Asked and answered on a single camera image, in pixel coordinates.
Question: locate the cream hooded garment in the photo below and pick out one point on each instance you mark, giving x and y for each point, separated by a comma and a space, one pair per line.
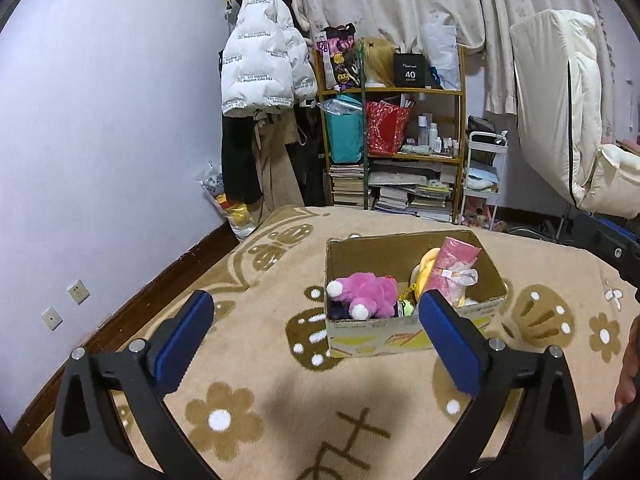
300, 10

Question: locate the black coat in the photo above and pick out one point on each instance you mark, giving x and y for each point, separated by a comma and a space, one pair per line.
240, 160

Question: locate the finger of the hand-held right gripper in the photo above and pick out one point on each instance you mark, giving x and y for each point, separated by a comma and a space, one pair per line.
607, 247

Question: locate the metal chair frame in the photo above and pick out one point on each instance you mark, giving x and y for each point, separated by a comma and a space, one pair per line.
540, 230

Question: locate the white folded mattress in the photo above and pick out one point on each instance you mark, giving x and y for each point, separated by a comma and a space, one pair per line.
545, 110

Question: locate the cardboard box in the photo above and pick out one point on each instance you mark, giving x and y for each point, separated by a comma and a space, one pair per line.
375, 332

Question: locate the pink plush bear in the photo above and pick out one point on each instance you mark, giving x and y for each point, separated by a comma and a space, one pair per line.
365, 290

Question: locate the tall stack of books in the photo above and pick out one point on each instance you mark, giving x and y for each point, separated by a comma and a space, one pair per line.
346, 185

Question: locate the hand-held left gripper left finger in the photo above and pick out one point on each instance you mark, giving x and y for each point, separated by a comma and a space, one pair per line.
182, 340

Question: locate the wooden bookshelf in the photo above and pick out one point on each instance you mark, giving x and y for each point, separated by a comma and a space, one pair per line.
415, 94

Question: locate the white utility cart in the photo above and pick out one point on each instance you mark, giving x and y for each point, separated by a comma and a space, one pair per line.
465, 210

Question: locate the person's right hand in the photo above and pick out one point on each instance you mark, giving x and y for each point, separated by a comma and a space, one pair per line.
631, 370

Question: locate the yellow plush toy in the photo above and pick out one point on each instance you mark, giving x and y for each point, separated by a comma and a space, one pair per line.
425, 267

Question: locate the blonde wig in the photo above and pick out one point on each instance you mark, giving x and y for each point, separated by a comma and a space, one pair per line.
377, 62

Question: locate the small clear plastic bag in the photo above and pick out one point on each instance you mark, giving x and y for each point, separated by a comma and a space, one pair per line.
340, 107

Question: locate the beige trench coat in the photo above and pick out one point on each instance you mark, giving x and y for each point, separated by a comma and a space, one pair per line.
277, 170

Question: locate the green metal pole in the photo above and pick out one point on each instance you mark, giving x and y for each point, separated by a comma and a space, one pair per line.
364, 135

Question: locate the light blue cloth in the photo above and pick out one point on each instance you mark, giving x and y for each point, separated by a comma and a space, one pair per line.
480, 179

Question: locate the black printed tote bag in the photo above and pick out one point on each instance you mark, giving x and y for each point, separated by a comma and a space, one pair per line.
337, 55

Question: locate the beige patterned rug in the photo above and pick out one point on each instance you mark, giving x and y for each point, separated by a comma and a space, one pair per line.
250, 360

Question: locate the teal bag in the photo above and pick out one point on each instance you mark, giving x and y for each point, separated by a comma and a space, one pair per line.
344, 137

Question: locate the dark purple plush toy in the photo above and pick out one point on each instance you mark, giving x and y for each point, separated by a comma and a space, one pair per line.
340, 312

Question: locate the small green yellow toy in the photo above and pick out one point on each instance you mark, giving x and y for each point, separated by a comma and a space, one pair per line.
407, 302

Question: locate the plastic bag of toys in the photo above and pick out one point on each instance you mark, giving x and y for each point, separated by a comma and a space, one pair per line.
227, 200

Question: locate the red gift bag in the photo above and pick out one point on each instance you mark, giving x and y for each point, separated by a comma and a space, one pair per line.
385, 130

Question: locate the row of cosmetic bottles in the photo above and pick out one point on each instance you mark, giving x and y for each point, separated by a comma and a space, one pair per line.
435, 137

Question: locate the white puffer jacket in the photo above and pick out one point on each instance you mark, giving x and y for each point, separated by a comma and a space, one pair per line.
260, 55

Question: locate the black box with white print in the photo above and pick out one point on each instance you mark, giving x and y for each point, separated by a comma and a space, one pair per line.
411, 71

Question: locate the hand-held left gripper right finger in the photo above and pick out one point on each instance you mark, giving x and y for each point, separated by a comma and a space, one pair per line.
450, 340

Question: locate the cream quilted cushion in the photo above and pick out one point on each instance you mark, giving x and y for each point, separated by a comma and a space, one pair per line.
615, 180

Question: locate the pink toys in cart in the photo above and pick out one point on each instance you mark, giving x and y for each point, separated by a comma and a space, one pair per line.
477, 212

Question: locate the white wall socket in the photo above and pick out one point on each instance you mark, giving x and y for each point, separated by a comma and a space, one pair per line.
78, 292
52, 318

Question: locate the pink item in clear wrap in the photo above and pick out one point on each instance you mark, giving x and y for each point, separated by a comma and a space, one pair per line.
452, 255

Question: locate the messy pile of books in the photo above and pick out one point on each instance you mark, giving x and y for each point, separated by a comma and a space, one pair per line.
415, 197

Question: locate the cream floral curtain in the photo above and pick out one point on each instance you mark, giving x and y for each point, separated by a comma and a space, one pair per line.
400, 0

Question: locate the large clear plastic bag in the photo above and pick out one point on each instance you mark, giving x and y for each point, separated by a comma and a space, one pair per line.
442, 55

